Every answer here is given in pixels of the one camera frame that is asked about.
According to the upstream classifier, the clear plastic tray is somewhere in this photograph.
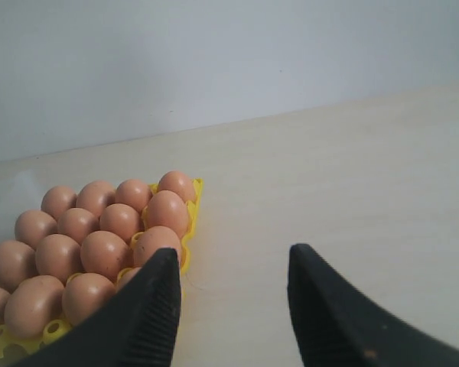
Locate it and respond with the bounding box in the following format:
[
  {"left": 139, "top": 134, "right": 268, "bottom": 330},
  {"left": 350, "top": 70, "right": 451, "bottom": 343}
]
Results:
[{"left": 0, "top": 171, "right": 44, "bottom": 242}]

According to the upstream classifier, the yellow plastic egg tray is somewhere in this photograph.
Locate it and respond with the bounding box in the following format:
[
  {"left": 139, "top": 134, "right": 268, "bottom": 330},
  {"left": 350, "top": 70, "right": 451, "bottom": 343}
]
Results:
[{"left": 0, "top": 178, "right": 203, "bottom": 362}]

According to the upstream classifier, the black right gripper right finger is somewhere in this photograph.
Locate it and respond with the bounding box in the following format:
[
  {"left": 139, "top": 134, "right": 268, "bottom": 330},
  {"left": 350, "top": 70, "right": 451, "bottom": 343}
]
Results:
[{"left": 287, "top": 244, "right": 459, "bottom": 366}]

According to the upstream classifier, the brown egg slot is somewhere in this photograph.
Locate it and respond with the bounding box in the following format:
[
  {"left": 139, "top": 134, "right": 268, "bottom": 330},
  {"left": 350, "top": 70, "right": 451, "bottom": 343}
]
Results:
[
  {"left": 115, "top": 179, "right": 153, "bottom": 213},
  {"left": 76, "top": 180, "right": 116, "bottom": 219},
  {"left": 41, "top": 185, "right": 77, "bottom": 220}
]

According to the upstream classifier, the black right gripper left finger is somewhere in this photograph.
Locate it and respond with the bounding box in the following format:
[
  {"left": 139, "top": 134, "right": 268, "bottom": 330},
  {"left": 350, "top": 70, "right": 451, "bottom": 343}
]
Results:
[{"left": 0, "top": 248, "right": 181, "bottom": 367}]

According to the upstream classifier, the brown egg lone front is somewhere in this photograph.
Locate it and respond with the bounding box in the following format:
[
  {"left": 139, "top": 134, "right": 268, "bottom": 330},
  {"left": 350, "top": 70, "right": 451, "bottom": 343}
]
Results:
[{"left": 57, "top": 208, "right": 99, "bottom": 245}]

